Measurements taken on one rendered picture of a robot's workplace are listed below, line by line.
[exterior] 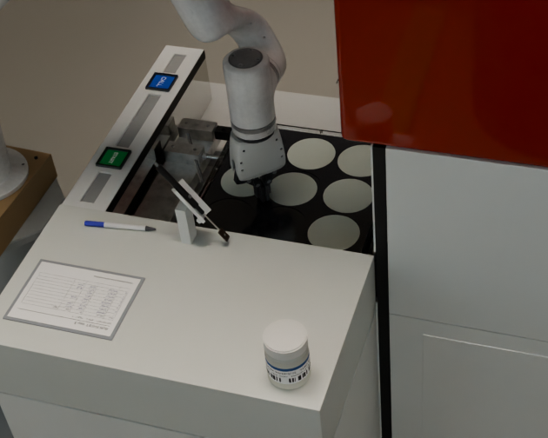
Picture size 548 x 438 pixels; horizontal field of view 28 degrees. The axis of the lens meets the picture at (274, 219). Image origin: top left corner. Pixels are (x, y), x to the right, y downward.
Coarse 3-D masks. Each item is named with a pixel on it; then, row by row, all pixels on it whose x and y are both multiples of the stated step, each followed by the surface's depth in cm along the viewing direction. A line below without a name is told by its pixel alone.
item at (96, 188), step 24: (168, 48) 247; (192, 48) 246; (168, 72) 241; (144, 96) 235; (168, 96) 234; (120, 120) 229; (144, 120) 229; (120, 144) 224; (144, 144) 223; (96, 168) 219; (72, 192) 214; (96, 192) 214
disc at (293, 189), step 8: (280, 176) 221; (288, 176) 221; (296, 176) 221; (304, 176) 220; (272, 184) 219; (280, 184) 219; (288, 184) 219; (296, 184) 219; (304, 184) 219; (312, 184) 218; (272, 192) 218; (280, 192) 217; (288, 192) 217; (296, 192) 217; (304, 192) 217; (312, 192) 217; (280, 200) 216; (288, 200) 216; (296, 200) 215; (304, 200) 215
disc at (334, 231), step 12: (324, 216) 211; (336, 216) 211; (312, 228) 209; (324, 228) 209; (336, 228) 209; (348, 228) 209; (312, 240) 207; (324, 240) 207; (336, 240) 206; (348, 240) 206
